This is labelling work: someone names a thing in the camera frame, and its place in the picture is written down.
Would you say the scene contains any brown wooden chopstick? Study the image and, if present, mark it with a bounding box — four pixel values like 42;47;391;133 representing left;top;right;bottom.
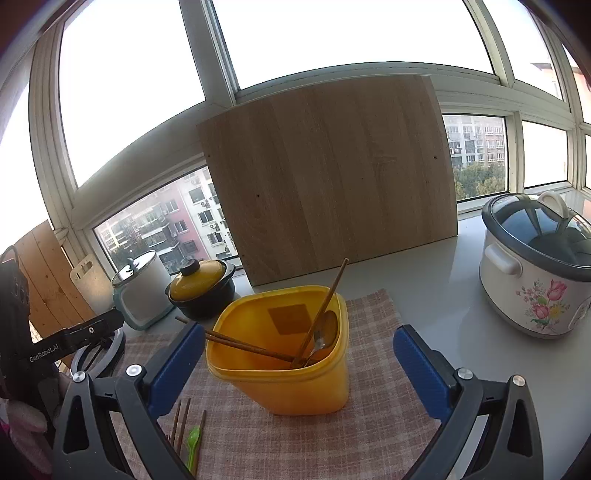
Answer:
169;399;182;448

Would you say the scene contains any green plastic spoon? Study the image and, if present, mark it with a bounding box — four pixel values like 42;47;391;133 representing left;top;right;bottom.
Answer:
186;426;199;476

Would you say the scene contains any steel spoon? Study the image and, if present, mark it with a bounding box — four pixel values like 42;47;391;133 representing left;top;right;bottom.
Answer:
304;311;339;367

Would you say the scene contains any yellow plastic utensil holder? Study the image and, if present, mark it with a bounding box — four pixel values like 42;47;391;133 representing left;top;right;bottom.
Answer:
205;285;349;416

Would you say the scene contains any left hand pink glove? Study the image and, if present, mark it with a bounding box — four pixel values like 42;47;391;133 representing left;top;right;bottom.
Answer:
1;372;53;479

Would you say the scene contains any slatted wooden board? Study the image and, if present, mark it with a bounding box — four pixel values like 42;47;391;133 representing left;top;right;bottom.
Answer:
15;221;95;338

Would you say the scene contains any pink plaid table cloth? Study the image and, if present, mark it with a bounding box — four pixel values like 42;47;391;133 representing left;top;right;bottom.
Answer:
108;287;445;480

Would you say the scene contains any white cutting board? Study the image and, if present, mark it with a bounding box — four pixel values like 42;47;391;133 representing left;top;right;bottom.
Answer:
70;254;114;314

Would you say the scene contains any white teal electric cooker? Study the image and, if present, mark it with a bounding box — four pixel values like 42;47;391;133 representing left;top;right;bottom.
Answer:
111;250;173;331

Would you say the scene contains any black pot yellow lid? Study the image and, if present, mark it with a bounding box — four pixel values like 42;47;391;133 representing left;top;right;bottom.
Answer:
164;259;235;322

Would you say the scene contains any floral white slow cooker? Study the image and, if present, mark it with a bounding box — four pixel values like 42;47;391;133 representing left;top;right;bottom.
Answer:
479;191;590;339

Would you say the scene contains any large wooden board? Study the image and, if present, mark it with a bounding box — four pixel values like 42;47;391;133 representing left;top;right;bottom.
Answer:
197;75;458;286

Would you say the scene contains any white ring light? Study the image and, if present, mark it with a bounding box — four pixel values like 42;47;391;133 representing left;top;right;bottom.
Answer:
70;328;125;379

